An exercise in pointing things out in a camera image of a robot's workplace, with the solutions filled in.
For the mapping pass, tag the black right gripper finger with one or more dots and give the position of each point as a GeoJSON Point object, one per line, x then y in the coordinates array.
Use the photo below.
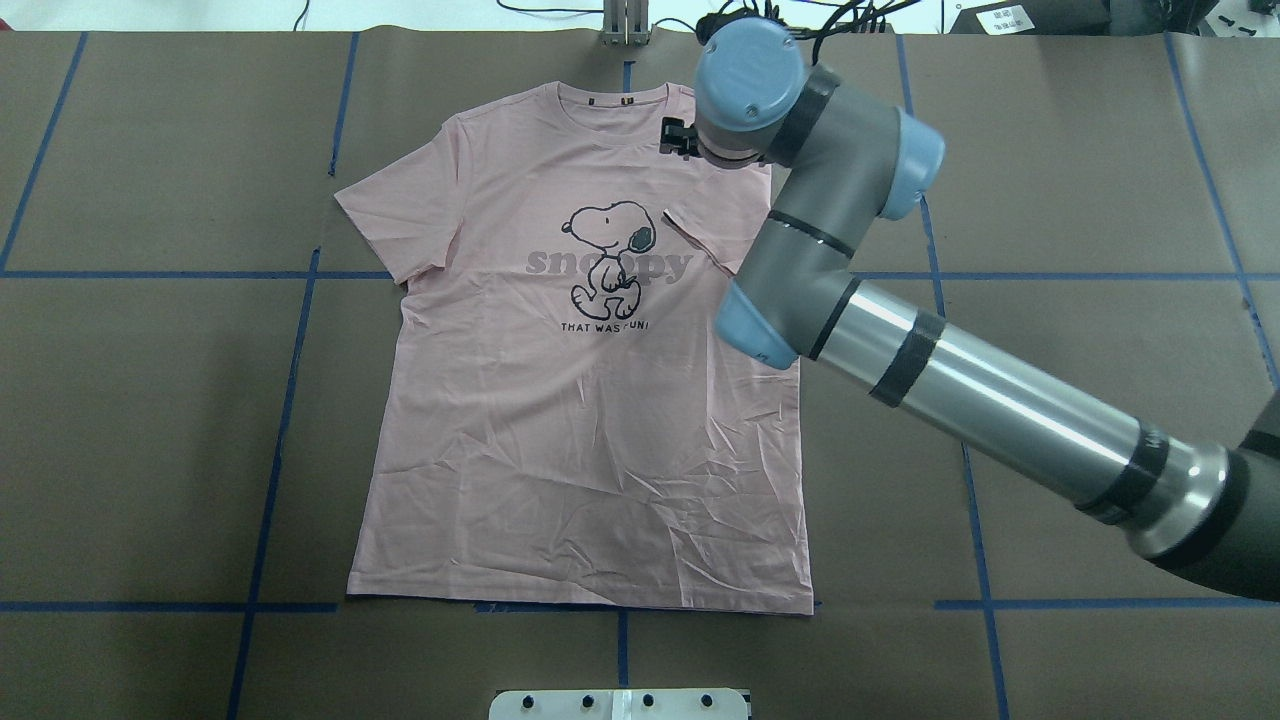
{"type": "Point", "coordinates": [678, 138]}

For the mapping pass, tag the pink Snoopy t-shirt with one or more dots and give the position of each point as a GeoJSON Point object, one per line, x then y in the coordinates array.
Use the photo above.
{"type": "Point", "coordinates": [564, 424]}

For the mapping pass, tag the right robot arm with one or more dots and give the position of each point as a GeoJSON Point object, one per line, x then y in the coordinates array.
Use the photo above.
{"type": "Point", "coordinates": [1204, 513]}

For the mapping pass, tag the black box with label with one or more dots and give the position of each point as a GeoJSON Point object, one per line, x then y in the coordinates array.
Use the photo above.
{"type": "Point", "coordinates": [1052, 18]}

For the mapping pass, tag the grey metal camera post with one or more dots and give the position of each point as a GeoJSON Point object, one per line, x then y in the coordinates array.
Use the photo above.
{"type": "Point", "coordinates": [625, 23]}

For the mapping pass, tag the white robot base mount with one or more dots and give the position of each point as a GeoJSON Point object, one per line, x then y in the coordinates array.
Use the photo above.
{"type": "Point", "coordinates": [623, 703]}

